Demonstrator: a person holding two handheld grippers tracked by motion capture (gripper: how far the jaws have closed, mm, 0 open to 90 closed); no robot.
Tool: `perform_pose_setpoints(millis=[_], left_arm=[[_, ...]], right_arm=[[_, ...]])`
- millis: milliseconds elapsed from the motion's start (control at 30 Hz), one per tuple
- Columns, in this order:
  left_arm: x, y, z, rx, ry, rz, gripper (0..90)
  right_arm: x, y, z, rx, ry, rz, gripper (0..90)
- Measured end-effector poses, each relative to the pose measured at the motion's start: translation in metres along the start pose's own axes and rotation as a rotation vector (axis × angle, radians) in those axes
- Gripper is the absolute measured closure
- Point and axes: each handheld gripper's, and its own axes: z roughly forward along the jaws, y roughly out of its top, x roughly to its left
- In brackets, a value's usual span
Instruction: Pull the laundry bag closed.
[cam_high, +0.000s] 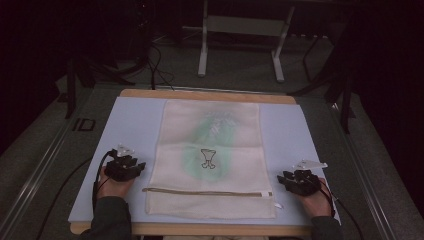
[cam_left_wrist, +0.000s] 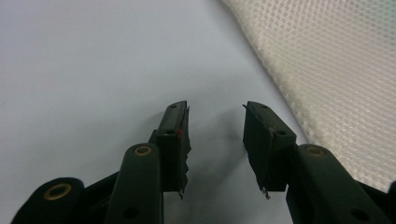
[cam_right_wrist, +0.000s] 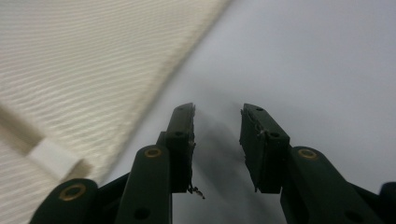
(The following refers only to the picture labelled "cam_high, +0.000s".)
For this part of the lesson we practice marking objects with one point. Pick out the white metal stand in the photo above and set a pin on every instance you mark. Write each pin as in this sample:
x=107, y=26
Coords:
x=243, y=25

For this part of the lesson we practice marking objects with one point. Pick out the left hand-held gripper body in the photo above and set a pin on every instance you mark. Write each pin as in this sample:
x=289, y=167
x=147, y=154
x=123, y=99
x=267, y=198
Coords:
x=121, y=168

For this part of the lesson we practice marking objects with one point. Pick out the metal floor rail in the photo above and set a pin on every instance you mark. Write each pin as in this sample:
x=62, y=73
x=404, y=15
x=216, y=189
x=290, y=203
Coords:
x=33, y=180
x=366, y=173

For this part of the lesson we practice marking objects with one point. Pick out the cream zippered cloth bag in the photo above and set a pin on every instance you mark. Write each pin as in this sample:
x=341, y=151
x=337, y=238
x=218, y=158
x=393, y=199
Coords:
x=210, y=173

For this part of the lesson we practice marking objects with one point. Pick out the black stand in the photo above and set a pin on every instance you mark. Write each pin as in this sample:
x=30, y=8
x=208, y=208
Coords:
x=336, y=86
x=86, y=73

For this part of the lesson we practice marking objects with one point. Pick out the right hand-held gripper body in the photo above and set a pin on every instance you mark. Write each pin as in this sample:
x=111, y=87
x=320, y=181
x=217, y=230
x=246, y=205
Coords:
x=305, y=181

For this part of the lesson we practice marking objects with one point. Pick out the light blue table mat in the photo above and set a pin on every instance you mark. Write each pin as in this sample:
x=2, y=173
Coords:
x=133, y=126

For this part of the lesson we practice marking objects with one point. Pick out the person's left hand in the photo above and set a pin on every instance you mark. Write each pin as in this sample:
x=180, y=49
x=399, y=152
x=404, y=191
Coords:
x=113, y=187

